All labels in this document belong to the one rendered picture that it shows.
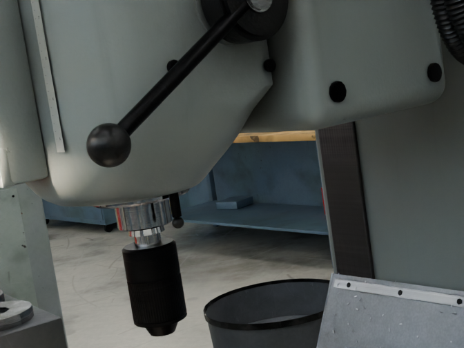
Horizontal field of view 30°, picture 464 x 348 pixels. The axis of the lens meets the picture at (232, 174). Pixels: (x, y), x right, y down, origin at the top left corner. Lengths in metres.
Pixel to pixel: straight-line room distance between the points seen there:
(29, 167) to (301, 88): 0.23
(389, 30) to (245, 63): 0.15
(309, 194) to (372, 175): 5.73
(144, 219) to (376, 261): 0.42
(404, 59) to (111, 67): 0.29
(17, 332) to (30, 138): 0.38
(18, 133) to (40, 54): 0.06
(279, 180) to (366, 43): 6.26
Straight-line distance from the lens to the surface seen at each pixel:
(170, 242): 0.75
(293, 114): 0.73
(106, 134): 0.57
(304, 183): 6.80
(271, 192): 7.11
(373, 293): 1.08
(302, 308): 3.05
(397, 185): 1.03
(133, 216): 0.73
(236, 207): 6.90
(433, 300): 1.02
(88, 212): 8.28
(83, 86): 0.64
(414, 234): 1.03
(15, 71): 0.67
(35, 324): 1.02
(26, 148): 0.67
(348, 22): 0.75
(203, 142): 0.68
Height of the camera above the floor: 1.41
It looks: 7 degrees down
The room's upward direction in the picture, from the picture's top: 8 degrees counter-clockwise
